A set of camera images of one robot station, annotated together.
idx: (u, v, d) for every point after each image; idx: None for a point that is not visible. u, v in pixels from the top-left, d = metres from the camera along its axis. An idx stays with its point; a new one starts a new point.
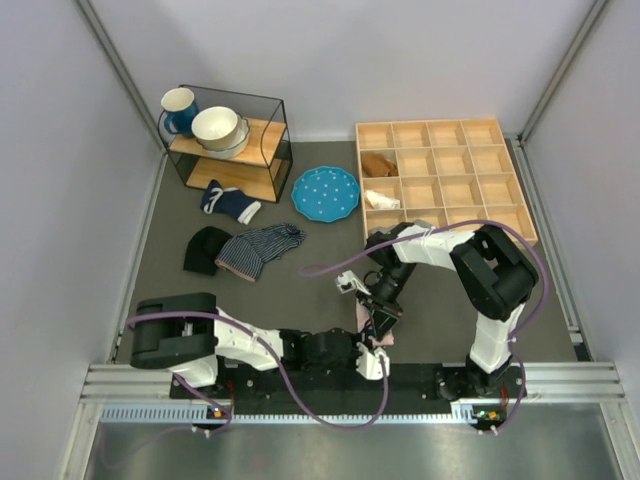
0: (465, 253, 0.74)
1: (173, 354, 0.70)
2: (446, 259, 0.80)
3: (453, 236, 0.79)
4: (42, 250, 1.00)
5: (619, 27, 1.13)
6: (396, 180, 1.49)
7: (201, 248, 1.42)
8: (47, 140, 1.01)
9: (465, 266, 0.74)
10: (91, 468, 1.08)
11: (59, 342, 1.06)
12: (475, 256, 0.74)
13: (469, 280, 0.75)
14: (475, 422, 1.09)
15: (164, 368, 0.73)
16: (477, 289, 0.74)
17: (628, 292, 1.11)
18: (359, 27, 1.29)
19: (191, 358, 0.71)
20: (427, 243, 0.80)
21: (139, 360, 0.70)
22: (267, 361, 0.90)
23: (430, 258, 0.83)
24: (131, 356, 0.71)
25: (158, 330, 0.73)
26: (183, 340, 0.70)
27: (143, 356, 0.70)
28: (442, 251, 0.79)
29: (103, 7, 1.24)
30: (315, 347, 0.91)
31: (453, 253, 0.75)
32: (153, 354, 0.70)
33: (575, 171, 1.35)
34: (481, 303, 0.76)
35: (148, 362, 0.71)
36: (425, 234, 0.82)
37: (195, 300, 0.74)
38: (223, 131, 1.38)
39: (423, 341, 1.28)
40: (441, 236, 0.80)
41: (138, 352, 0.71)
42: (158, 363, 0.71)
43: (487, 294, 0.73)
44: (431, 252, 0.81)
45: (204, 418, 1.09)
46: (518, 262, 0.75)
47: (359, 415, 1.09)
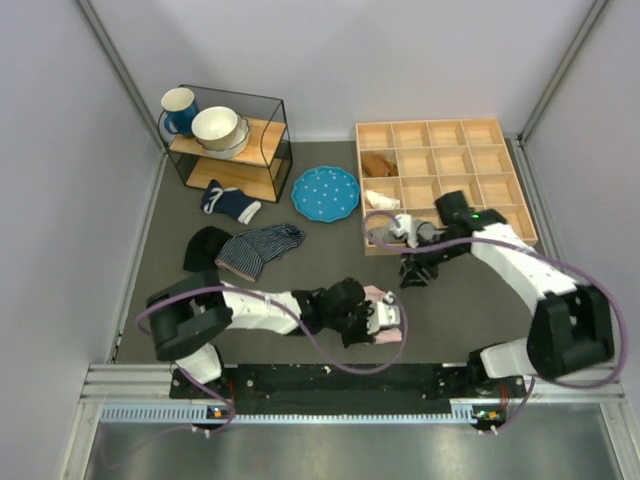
0: (556, 311, 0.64)
1: (195, 333, 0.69)
2: (523, 289, 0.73)
3: (549, 277, 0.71)
4: (42, 251, 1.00)
5: (619, 27, 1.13)
6: (396, 180, 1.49)
7: (201, 248, 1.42)
8: (47, 140, 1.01)
9: (546, 320, 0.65)
10: (91, 468, 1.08)
11: (59, 341, 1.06)
12: (564, 316, 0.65)
13: (542, 332, 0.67)
14: (475, 422, 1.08)
15: (191, 350, 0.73)
16: (546, 344, 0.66)
17: (629, 292, 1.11)
18: (359, 26, 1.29)
19: (214, 333, 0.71)
20: (515, 265, 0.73)
21: (165, 350, 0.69)
22: (289, 325, 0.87)
23: (505, 275, 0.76)
24: (156, 350, 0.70)
25: (172, 317, 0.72)
26: (197, 317, 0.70)
27: (167, 345, 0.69)
28: (528, 283, 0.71)
29: (103, 7, 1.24)
30: (334, 297, 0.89)
31: (541, 301, 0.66)
32: (175, 340, 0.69)
33: (575, 172, 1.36)
34: (539, 357, 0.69)
35: (174, 350, 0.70)
36: (521, 255, 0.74)
37: (196, 281, 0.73)
38: (223, 131, 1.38)
39: (423, 341, 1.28)
40: (538, 268, 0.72)
41: (161, 343, 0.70)
42: (183, 346, 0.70)
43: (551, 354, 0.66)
44: (513, 274, 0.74)
45: (204, 418, 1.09)
46: (601, 340, 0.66)
47: (360, 416, 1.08)
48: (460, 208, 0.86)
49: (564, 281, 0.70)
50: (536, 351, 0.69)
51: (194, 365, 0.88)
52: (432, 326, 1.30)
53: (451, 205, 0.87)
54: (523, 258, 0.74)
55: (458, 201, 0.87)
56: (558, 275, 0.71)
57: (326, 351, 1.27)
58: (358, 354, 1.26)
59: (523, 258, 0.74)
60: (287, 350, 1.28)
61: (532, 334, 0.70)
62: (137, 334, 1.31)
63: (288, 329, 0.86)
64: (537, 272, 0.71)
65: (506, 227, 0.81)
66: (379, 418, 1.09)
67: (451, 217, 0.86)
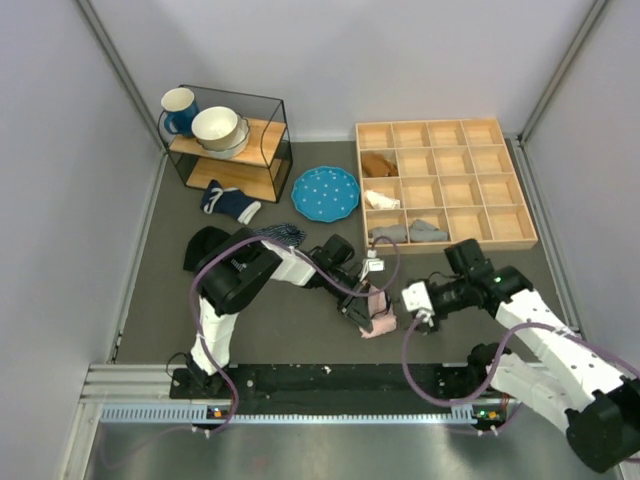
0: (611, 419, 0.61)
1: (258, 274, 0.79)
2: (562, 377, 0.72)
3: (592, 369, 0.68)
4: (42, 250, 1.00)
5: (619, 27, 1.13)
6: (396, 180, 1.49)
7: (201, 248, 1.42)
8: (47, 139, 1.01)
9: (599, 426, 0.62)
10: (91, 468, 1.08)
11: (59, 341, 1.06)
12: (618, 421, 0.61)
13: (589, 431, 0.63)
14: (475, 422, 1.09)
15: (247, 299, 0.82)
16: (595, 443, 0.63)
17: (629, 291, 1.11)
18: (359, 26, 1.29)
19: (267, 275, 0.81)
20: (554, 351, 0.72)
21: (232, 298, 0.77)
22: (308, 274, 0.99)
23: (542, 356, 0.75)
24: (223, 303, 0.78)
25: (224, 272, 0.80)
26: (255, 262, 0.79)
27: (233, 294, 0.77)
28: (570, 376, 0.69)
29: (103, 7, 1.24)
30: (335, 247, 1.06)
31: (592, 406, 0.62)
32: (240, 287, 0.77)
33: (575, 171, 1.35)
34: (584, 451, 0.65)
35: (236, 300, 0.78)
36: (561, 338, 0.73)
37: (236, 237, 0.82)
38: (223, 131, 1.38)
39: (425, 340, 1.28)
40: (580, 356, 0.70)
41: (225, 294, 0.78)
42: (246, 292, 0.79)
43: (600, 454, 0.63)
44: (552, 360, 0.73)
45: (204, 418, 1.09)
46: None
47: (361, 416, 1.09)
48: (474, 261, 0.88)
49: (609, 374, 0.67)
50: (576, 442, 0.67)
51: (219, 342, 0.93)
52: None
53: (465, 257, 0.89)
54: (561, 342, 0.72)
55: (472, 253, 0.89)
56: (601, 366, 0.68)
57: (327, 351, 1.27)
58: (358, 354, 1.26)
59: (563, 342, 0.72)
60: (287, 350, 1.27)
61: (575, 427, 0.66)
62: (137, 334, 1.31)
63: (308, 277, 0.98)
64: (580, 362, 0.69)
65: (533, 295, 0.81)
66: (380, 418, 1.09)
67: (468, 270, 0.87)
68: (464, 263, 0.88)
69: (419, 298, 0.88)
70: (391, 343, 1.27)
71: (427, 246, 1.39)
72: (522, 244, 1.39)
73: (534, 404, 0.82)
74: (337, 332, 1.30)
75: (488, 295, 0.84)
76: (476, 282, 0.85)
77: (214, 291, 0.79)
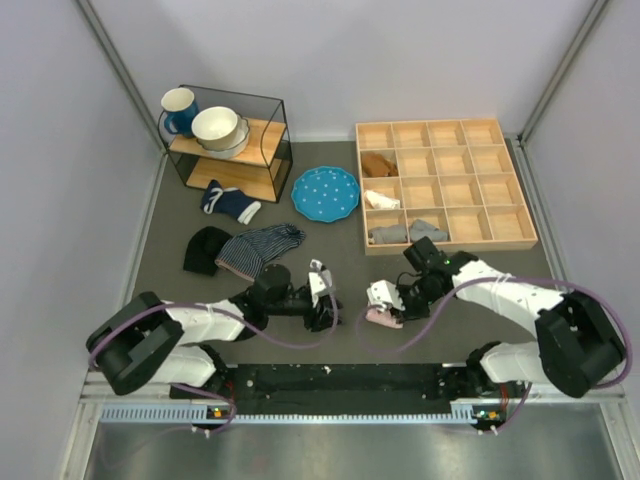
0: (557, 329, 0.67)
1: (150, 354, 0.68)
2: (517, 313, 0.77)
3: (534, 295, 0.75)
4: (42, 250, 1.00)
5: (619, 27, 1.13)
6: (396, 180, 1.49)
7: (201, 248, 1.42)
8: (47, 139, 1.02)
9: (552, 338, 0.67)
10: (91, 468, 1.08)
11: (59, 341, 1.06)
12: (566, 331, 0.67)
13: (553, 352, 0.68)
14: (475, 422, 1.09)
15: (149, 376, 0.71)
16: (562, 362, 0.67)
17: (628, 291, 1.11)
18: (359, 26, 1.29)
19: (167, 348, 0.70)
20: (501, 295, 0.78)
21: (122, 380, 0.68)
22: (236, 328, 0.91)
23: (499, 308, 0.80)
24: (113, 384, 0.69)
25: (120, 348, 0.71)
26: (147, 339, 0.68)
27: (122, 375, 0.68)
28: (518, 307, 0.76)
29: (103, 7, 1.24)
30: (261, 292, 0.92)
31: (540, 320, 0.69)
32: (130, 367, 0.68)
33: (574, 172, 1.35)
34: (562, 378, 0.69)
35: (131, 378, 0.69)
36: (501, 281, 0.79)
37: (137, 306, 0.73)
38: (223, 131, 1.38)
39: (426, 338, 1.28)
40: (521, 290, 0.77)
41: (118, 373, 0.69)
42: (140, 371, 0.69)
43: (571, 372, 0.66)
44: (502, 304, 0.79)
45: (204, 418, 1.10)
46: (609, 339, 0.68)
47: (361, 416, 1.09)
48: (429, 254, 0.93)
49: (551, 296, 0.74)
50: (556, 374, 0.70)
51: (183, 372, 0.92)
52: (433, 327, 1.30)
53: (421, 252, 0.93)
54: (503, 285, 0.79)
55: (426, 247, 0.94)
56: (542, 292, 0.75)
57: (326, 351, 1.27)
58: (358, 354, 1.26)
59: (506, 284, 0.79)
60: (286, 350, 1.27)
61: (549, 359, 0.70)
62: None
63: (237, 331, 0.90)
64: (524, 293, 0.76)
65: (479, 263, 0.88)
66: (379, 418, 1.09)
67: (426, 264, 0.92)
68: (420, 257, 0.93)
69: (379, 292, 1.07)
70: (392, 342, 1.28)
71: None
72: (523, 244, 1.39)
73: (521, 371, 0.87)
74: (337, 332, 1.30)
75: (445, 279, 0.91)
76: (433, 271, 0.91)
77: (107, 368, 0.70)
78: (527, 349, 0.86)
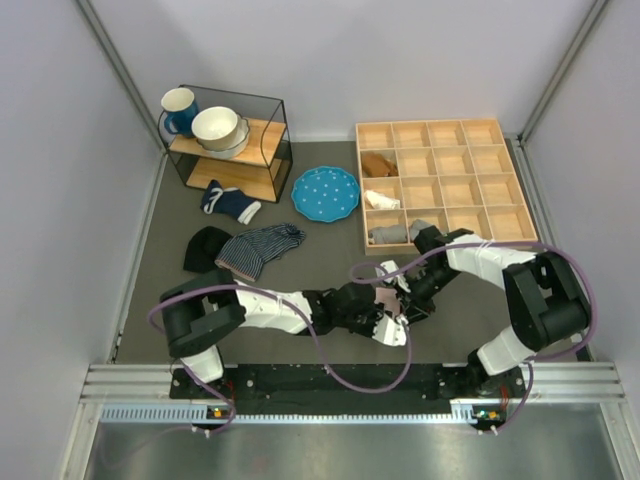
0: (521, 281, 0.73)
1: (209, 330, 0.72)
2: (496, 273, 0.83)
3: (511, 255, 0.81)
4: (42, 250, 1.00)
5: (619, 27, 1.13)
6: (396, 180, 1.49)
7: (201, 248, 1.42)
8: (47, 139, 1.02)
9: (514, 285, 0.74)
10: (91, 469, 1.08)
11: (59, 341, 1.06)
12: (530, 284, 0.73)
13: (517, 303, 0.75)
14: (474, 422, 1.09)
15: (202, 348, 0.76)
16: (523, 310, 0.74)
17: (628, 291, 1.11)
18: (360, 27, 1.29)
19: (224, 330, 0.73)
20: (482, 256, 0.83)
21: (178, 346, 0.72)
22: (299, 325, 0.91)
23: (479, 269, 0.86)
24: (170, 346, 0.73)
25: (184, 314, 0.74)
26: (210, 315, 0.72)
27: (180, 342, 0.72)
28: (495, 265, 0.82)
29: (103, 7, 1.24)
30: (346, 299, 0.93)
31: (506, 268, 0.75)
32: (188, 338, 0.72)
33: (575, 172, 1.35)
34: (524, 330, 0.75)
35: (186, 347, 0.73)
36: (484, 246, 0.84)
37: (212, 279, 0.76)
38: (223, 131, 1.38)
39: (427, 338, 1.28)
40: (499, 251, 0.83)
41: (175, 337, 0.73)
42: (196, 343, 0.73)
43: (531, 321, 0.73)
44: (483, 264, 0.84)
45: (204, 418, 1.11)
46: (574, 298, 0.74)
47: (361, 416, 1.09)
48: (433, 236, 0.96)
49: (525, 256, 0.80)
50: (519, 326, 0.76)
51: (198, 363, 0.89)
52: (432, 326, 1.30)
53: (425, 236, 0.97)
54: (485, 248, 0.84)
55: (430, 232, 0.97)
56: (518, 253, 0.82)
57: (327, 350, 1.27)
58: (358, 354, 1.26)
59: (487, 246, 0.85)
60: (286, 350, 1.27)
61: (513, 307, 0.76)
62: (137, 335, 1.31)
63: (299, 327, 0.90)
64: (501, 253, 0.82)
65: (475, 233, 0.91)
66: (379, 418, 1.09)
67: (429, 245, 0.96)
68: (422, 236, 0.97)
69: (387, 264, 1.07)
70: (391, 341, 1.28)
71: None
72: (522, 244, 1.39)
73: (508, 353, 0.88)
74: (337, 332, 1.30)
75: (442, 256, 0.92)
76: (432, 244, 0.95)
77: (167, 329, 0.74)
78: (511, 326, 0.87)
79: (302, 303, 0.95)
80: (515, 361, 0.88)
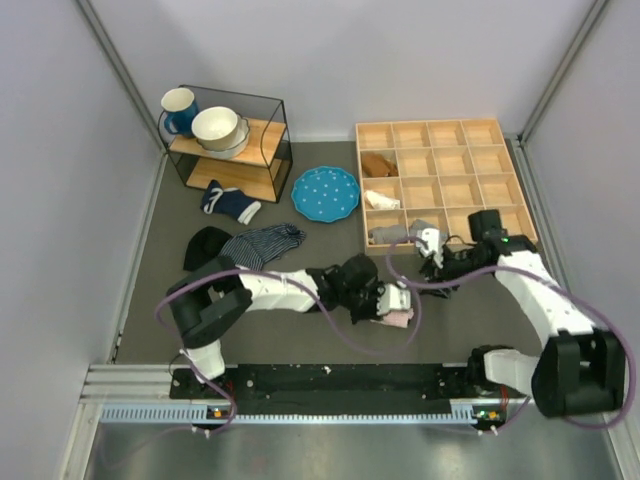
0: (568, 360, 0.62)
1: (219, 316, 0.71)
2: (539, 322, 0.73)
3: (567, 315, 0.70)
4: (42, 250, 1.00)
5: (618, 27, 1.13)
6: (396, 180, 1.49)
7: (201, 248, 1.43)
8: (47, 140, 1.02)
9: (555, 359, 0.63)
10: (91, 469, 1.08)
11: (58, 341, 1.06)
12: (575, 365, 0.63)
13: (547, 370, 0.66)
14: (475, 422, 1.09)
15: (214, 335, 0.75)
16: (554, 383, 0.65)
17: (628, 291, 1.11)
18: (359, 27, 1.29)
19: (234, 314, 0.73)
20: (536, 298, 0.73)
21: (191, 337, 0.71)
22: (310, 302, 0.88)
23: (525, 304, 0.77)
24: (183, 338, 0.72)
25: (193, 304, 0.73)
26: (218, 303, 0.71)
27: (193, 332, 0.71)
28: (544, 317, 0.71)
29: (103, 7, 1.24)
30: (351, 272, 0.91)
31: (554, 339, 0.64)
32: (201, 327, 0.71)
33: (575, 172, 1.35)
34: (541, 393, 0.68)
35: (199, 336, 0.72)
36: (544, 286, 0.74)
37: (213, 267, 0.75)
38: (223, 131, 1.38)
39: (427, 338, 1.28)
40: (557, 303, 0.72)
41: (188, 329, 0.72)
42: (208, 332, 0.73)
43: (553, 395, 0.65)
44: (532, 305, 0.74)
45: (204, 418, 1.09)
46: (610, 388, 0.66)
47: (361, 416, 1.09)
48: (490, 227, 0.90)
49: (581, 322, 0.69)
50: (539, 386, 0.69)
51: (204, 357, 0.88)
52: (433, 327, 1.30)
53: (483, 222, 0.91)
54: (544, 290, 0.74)
55: (490, 220, 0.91)
56: (577, 315, 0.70)
57: (328, 351, 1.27)
58: (358, 354, 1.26)
59: (545, 290, 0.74)
60: (286, 349, 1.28)
61: (541, 367, 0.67)
62: (137, 335, 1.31)
63: (308, 304, 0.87)
64: (557, 307, 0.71)
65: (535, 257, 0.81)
66: (379, 418, 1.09)
67: (482, 234, 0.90)
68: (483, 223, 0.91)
69: (431, 236, 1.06)
70: (392, 341, 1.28)
71: None
72: (522, 244, 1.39)
73: (514, 381, 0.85)
74: (338, 332, 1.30)
75: (491, 253, 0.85)
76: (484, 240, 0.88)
77: (178, 322, 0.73)
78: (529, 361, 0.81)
79: (308, 279, 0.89)
80: (517, 385, 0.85)
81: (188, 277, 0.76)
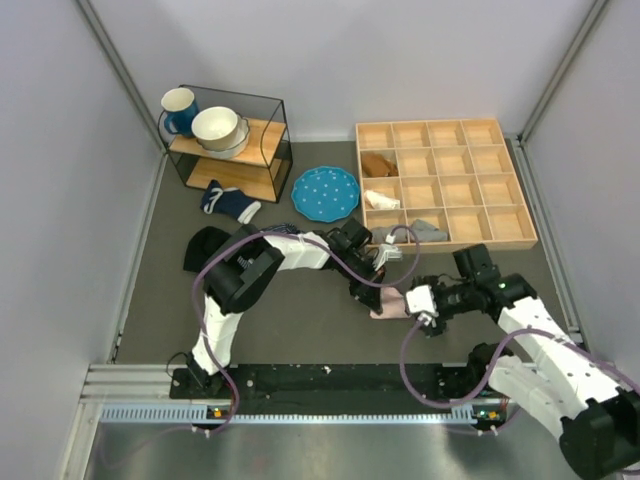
0: (602, 431, 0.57)
1: (259, 275, 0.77)
2: (559, 386, 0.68)
3: (589, 378, 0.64)
4: (42, 250, 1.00)
5: (619, 27, 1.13)
6: (396, 180, 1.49)
7: (201, 248, 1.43)
8: (47, 140, 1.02)
9: (589, 434, 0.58)
10: (91, 469, 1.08)
11: (58, 341, 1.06)
12: (609, 433, 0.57)
13: (579, 438, 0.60)
14: (475, 422, 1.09)
15: (254, 297, 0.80)
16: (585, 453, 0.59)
17: (628, 291, 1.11)
18: (359, 27, 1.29)
19: (270, 273, 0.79)
20: (552, 360, 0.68)
21: (238, 298, 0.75)
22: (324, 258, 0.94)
23: (539, 362, 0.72)
24: (228, 303, 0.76)
25: (230, 271, 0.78)
26: (255, 263, 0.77)
27: (238, 294, 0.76)
28: (564, 381, 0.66)
29: (103, 7, 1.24)
30: (354, 227, 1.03)
31: (584, 413, 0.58)
32: (244, 288, 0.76)
33: (574, 172, 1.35)
34: (573, 457, 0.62)
35: (243, 298, 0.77)
36: (561, 346, 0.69)
37: (240, 235, 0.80)
38: (223, 131, 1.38)
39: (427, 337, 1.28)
40: (577, 365, 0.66)
41: (231, 293, 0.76)
42: (251, 292, 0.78)
43: (589, 463, 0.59)
44: (549, 368, 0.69)
45: (204, 418, 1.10)
46: None
47: (361, 416, 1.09)
48: (481, 266, 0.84)
49: (606, 384, 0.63)
50: (569, 448, 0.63)
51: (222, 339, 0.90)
52: None
53: (472, 260, 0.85)
54: (560, 350, 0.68)
55: (480, 257, 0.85)
56: (599, 376, 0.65)
57: (328, 351, 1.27)
58: (358, 353, 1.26)
59: (559, 349, 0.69)
60: (286, 349, 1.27)
61: (568, 433, 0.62)
62: (137, 334, 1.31)
63: (324, 261, 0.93)
64: (576, 371, 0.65)
65: (537, 302, 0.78)
66: (379, 418, 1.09)
67: (474, 274, 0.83)
68: (472, 264, 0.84)
69: (419, 299, 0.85)
70: (393, 341, 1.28)
71: (427, 246, 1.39)
72: (522, 244, 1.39)
73: (530, 406, 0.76)
74: (338, 332, 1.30)
75: (491, 300, 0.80)
76: (482, 285, 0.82)
77: (219, 290, 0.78)
78: (547, 392, 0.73)
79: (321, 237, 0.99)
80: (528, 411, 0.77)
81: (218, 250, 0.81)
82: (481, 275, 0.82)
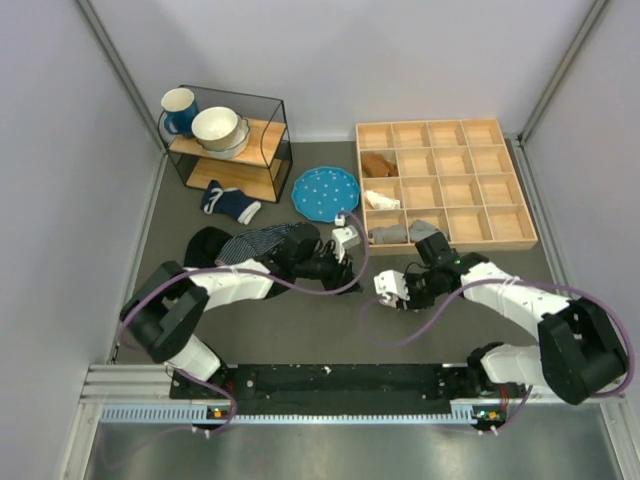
0: (559, 335, 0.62)
1: (180, 319, 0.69)
2: (524, 318, 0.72)
3: (542, 299, 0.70)
4: (42, 250, 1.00)
5: (619, 27, 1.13)
6: (396, 180, 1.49)
7: (201, 248, 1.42)
8: (47, 140, 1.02)
9: (553, 344, 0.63)
10: (92, 469, 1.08)
11: (58, 341, 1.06)
12: (568, 335, 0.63)
13: (551, 355, 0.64)
14: (475, 422, 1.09)
15: (184, 342, 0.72)
16: (560, 367, 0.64)
17: (629, 290, 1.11)
18: (359, 27, 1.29)
19: (196, 315, 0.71)
20: (508, 297, 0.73)
21: (159, 347, 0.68)
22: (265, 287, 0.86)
23: (503, 309, 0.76)
24: (151, 354, 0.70)
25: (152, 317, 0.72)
26: (175, 307, 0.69)
27: (158, 343, 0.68)
28: (524, 311, 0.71)
29: (103, 7, 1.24)
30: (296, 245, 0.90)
31: (542, 325, 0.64)
32: (164, 336, 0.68)
33: (574, 172, 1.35)
34: (557, 381, 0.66)
35: (166, 346, 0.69)
36: (509, 284, 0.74)
37: (160, 276, 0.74)
38: (223, 131, 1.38)
39: (427, 338, 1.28)
40: (528, 294, 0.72)
41: (153, 342, 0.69)
42: (174, 340, 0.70)
43: (568, 376, 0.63)
44: (508, 305, 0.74)
45: (204, 418, 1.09)
46: (610, 348, 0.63)
47: (362, 416, 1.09)
48: (441, 250, 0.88)
49: (557, 299, 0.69)
50: (554, 378, 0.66)
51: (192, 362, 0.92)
52: (433, 326, 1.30)
53: (433, 246, 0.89)
54: (511, 287, 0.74)
55: (438, 243, 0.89)
56: (550, 296, 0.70)
57: (327, 352, 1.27)
58: (357, 353, 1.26)
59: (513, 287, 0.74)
60: (286, 350, 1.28)
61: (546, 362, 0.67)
62: None
63: (266, 290, 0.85)
64: (530, 297, 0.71)
65: (489, 264, 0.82)
66: (379, 418, 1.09)
67: (436, 260, 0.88)
68: (432, 252, 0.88)
69: (385, 282, 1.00)
70: (393, 341, 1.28)
71: None
72: (523, 244, 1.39)
73: (521, 374, 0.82)
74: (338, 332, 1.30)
75: (452, 280, 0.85)
76: (443, 268, 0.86)
77: (142, 339, 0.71)
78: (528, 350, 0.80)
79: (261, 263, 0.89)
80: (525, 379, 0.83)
81: (140, 297, 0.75)
82: (443, 260, 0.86)
